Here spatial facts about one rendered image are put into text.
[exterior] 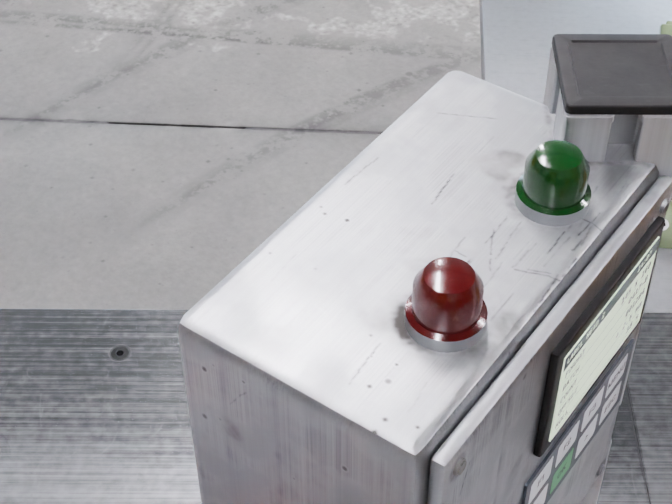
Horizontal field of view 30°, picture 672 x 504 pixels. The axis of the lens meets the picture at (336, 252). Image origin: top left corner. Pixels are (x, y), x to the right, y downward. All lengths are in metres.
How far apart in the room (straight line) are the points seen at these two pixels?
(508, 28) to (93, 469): 0.83
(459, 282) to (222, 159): 2.39
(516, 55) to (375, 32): 1.52
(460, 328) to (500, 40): 1.29
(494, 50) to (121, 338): 0.65
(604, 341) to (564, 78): 0.10
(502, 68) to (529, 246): 1.19
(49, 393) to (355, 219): 0.84
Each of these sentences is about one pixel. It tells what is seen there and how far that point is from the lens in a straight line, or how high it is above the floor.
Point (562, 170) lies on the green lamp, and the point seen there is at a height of 1.50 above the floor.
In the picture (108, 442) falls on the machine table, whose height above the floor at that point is 0.83.
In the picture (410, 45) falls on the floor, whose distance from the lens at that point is 3.09.
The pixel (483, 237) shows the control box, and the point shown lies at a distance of 0.43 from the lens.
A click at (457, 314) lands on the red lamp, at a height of 1.49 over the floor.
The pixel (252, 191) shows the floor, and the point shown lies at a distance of 2.67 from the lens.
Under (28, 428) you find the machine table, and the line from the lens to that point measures 1.22.
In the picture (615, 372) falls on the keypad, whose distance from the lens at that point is 0.52.
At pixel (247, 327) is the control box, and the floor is 1.48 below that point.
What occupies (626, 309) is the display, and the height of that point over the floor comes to 1.43.
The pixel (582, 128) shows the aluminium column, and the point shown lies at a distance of 0.45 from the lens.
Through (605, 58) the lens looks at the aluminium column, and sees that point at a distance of 0.47.
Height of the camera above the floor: 1.77
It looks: 44 degrees down
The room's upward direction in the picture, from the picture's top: straight up
